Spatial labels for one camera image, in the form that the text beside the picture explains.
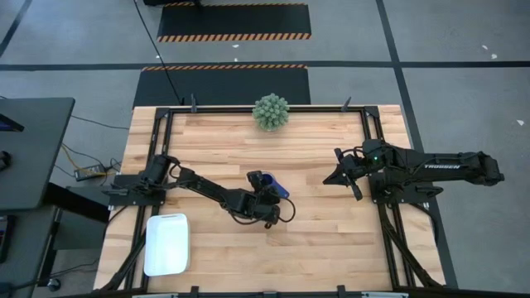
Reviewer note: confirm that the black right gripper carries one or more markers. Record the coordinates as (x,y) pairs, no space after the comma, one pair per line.
(360,161)

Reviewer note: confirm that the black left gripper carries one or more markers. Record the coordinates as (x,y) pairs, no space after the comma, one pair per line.
(252,205)

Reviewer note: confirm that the small dark blue measuring cup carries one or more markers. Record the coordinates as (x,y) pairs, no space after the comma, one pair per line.
(278,187)

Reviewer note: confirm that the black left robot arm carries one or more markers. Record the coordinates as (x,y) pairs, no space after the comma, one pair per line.
(198,186)

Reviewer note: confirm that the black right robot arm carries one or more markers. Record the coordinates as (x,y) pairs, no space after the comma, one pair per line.
(439,167)

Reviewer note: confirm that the white plastic basket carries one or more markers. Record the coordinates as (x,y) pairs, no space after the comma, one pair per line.
(167,244)

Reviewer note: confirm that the green artificial succulent plant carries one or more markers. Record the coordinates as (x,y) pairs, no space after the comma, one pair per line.
(271,111)

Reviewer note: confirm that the black floor mat striped edge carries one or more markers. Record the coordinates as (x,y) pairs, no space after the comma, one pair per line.
(232,18)
(223,85)

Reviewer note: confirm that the black power adapter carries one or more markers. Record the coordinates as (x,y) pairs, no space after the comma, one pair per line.
(89,172)

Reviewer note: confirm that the dark grey desk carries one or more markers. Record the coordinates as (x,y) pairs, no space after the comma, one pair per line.
(37,153)

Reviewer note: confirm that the black aluminium table frame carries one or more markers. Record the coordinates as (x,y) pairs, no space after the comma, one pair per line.
(215,109)

